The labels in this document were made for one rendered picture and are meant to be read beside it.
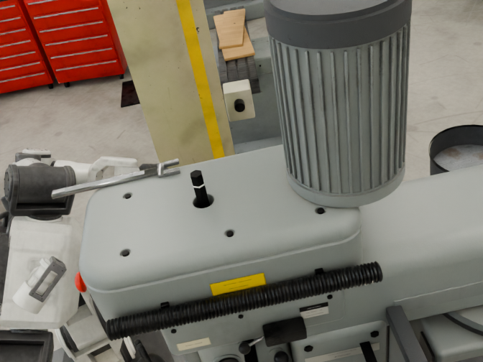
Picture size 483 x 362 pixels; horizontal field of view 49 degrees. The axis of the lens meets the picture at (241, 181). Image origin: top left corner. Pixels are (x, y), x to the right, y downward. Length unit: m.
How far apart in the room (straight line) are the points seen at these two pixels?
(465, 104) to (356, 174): 3.87
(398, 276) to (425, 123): 3.47
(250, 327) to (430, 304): 0.34
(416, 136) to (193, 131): 1.99
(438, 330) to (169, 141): 2.03
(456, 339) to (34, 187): 0.98
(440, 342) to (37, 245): 0.92
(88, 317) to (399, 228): 1.18
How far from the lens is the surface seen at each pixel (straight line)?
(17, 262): 1.38
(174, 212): 0.92
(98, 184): 1.03
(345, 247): 0.87
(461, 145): 3.35
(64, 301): 1.39
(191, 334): 0.99
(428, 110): 4.58
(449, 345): 1.16
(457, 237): 1.02
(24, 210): 1.38
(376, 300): 1.03
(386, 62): 0.75
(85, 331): 1.94
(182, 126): 2.86
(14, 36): 5.89
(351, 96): 0.75
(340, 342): 1.09
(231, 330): 0.99
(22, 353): 1.44
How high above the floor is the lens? 2.48
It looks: 39 degrees down
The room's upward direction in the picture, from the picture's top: 12 degrees counter-clockwise
